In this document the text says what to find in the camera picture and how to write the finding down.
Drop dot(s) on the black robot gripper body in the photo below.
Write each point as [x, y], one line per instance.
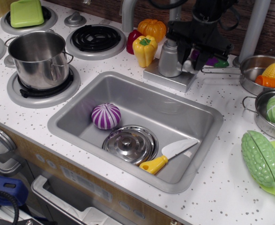
[202, 33]

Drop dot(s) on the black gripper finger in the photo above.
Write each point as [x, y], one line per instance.
[183, 50]
[201, 59]

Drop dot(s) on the silver faucet lever handle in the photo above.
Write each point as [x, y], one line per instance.
[187, 67]

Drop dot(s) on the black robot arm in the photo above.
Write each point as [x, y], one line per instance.
[209, 7]

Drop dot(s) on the purple toy eggplant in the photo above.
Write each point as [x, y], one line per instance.
[215, 62]

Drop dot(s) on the silver toy faucet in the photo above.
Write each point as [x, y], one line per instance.
[164, 71]

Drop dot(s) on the yellow toy bell pepper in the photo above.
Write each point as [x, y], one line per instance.
[145, 48]

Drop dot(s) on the orange toy pumpkin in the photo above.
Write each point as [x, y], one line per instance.
[152, 27]

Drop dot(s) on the red toy pepper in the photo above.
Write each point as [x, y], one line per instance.
[131, 38]

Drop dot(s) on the orange toy carrot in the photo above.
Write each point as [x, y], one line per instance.
[265, 81]

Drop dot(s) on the yellow toy corn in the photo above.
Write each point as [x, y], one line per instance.
[269, 71]

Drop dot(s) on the back right stove burner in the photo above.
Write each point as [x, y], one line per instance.
[96, 42]

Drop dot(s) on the purple white toy onion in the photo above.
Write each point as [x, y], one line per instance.
[106, 116]

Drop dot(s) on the steel pot lid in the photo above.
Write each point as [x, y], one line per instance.
[132, 143]

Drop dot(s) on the green toy bitter melon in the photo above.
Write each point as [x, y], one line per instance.
[259, 156]

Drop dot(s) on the back left stove burner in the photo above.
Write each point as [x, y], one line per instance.
[50, 18]

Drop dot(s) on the front stove burner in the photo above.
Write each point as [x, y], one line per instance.
[13, 90]

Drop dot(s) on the stainless steel pot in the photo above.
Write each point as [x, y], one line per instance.
[40, 59]

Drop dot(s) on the green plastic cutting board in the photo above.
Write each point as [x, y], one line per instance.
[25, 13]

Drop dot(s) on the small silver stove knob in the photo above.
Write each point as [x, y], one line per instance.
[8, 62]

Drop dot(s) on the silver round front knob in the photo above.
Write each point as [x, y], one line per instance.
[6, 143]

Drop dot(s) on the blue clamp tool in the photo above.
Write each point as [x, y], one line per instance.
[15, 188]

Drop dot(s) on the grey right support post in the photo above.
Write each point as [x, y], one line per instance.
[256, 22]

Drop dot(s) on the grey support post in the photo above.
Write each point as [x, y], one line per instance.
[127, 14]
[256, 22]

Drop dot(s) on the steel saucepan with handle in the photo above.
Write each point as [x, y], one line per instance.
[249, 69]

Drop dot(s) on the grey left support post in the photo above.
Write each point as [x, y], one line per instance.
[127, 14]

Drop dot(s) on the yellow handled toy knife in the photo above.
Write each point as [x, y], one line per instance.
[168, 152]

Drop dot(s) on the silver oven door handle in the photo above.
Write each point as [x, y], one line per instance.
[89, 216]

